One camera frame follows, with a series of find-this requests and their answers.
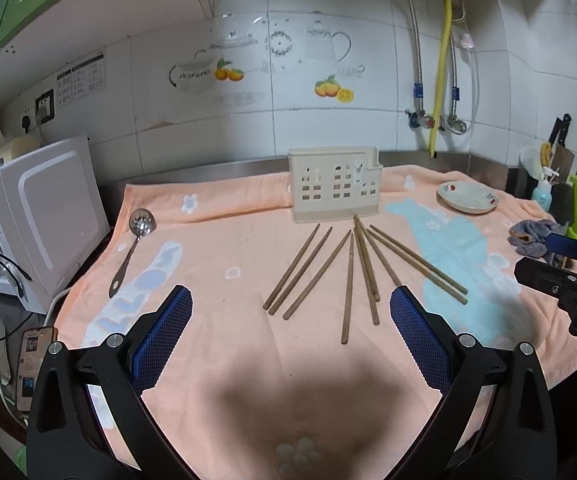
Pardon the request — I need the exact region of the wall instruction sticker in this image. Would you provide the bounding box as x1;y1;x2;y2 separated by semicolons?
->
55;51;106;107

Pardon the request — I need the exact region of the white microwave oven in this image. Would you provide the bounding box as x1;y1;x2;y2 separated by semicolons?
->
0;136;110;314

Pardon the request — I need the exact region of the black handled kitchen knife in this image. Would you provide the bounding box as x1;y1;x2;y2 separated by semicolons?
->
551;114;574;183

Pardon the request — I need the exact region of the left water valve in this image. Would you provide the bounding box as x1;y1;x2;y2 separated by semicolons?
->
406;108;435;130

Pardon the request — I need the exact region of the left braided metal hose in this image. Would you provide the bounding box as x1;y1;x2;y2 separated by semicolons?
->
401;0;427;116

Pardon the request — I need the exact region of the right water valve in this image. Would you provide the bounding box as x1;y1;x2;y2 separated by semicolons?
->
441;115;470;136

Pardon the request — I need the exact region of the white floral dish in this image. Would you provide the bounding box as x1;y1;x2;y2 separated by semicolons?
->
437;181;500;214

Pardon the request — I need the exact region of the grey knitted cloth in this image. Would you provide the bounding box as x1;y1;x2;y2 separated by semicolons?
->
508;219;567;268

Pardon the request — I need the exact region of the peach printed towel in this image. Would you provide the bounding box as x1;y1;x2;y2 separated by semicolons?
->
56;166;577;479

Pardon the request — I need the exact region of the beige plastic utensil holder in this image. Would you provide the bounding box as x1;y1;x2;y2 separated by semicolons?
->
288;146;383;223

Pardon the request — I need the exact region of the yellow gas hose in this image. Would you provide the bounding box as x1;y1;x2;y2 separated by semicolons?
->
427;0;455;158

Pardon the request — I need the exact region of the water valve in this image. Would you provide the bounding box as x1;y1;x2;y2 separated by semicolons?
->
406;108;435;130
441;115;470;136

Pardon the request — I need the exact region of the metal slotted spoon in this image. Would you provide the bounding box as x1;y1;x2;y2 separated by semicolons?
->
108;208;157;298

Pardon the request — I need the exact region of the blue soap bottle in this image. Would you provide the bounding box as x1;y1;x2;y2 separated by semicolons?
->
531;166;559;212

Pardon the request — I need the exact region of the right braided metal hose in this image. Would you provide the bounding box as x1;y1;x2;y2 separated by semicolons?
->
445;34;462;122

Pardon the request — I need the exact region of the black wall socket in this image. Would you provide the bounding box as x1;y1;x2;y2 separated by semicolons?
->
36;89;55;126

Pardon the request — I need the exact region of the braided metal hose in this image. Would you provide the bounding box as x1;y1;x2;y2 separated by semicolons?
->
401;0;427;116
445;34;462;122

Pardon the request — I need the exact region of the smartphone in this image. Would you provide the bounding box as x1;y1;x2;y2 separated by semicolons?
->
16;326;56;413

